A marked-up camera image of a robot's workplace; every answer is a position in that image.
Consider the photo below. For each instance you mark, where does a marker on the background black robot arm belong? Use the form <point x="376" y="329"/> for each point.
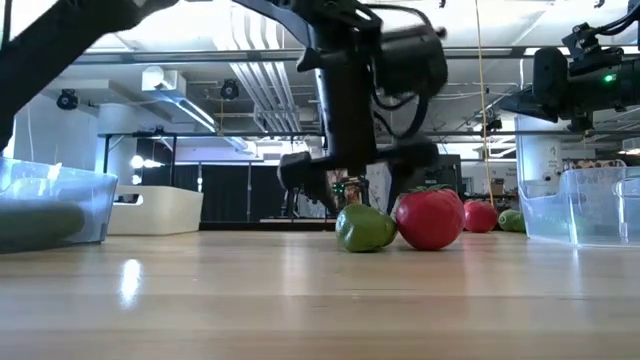
<point x="345" y="192"/>

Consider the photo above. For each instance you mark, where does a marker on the white plastic basket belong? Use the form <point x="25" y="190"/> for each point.
<point x="160" y="212"/>

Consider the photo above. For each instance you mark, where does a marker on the large red tomato green stem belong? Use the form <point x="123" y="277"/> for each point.
<point x="430" y="220"/>

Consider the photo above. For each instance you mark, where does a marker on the small green lime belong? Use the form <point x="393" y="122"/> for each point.
<point x="511" y="221"/>

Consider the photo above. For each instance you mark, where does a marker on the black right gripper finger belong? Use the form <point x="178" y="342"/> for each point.
<point x="520" y="106"/>
<point x="550" y="80"/>

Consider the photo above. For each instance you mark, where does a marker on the bright round lamp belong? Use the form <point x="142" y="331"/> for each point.
<point x="136" y="179"/>
<point x="137" y="162"/>

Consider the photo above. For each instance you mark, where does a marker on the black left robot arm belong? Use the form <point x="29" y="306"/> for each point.
<point x="45" y="45"/>

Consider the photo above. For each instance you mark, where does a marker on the grey overhead frame bar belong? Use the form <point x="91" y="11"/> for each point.
<point x="200" y="55"/>

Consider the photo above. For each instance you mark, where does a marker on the clear plastic bin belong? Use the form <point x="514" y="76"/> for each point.
<point x="75" y="190"/>
<point x="565" y="215"/>

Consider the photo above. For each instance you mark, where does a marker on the black computer monitor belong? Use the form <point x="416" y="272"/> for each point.
<point x="447" y="175"/>

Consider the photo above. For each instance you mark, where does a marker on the black ceiling spotlight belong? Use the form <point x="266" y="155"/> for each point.
<point x="229" y="90"/>
<point x="67" y="99"/>

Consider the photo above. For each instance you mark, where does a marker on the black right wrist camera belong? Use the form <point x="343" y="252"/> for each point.
<point x="590" y="50"/>

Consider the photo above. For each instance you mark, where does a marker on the white round pillar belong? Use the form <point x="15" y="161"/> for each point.
<point x="537" y="160"/>

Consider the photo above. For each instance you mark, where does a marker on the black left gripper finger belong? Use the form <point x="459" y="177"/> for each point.
<point x="305" y="175"/>
<point x="410" y="175"/>

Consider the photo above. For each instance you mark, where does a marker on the dark green cucumber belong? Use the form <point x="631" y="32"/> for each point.
<point x="40" y="225"/>

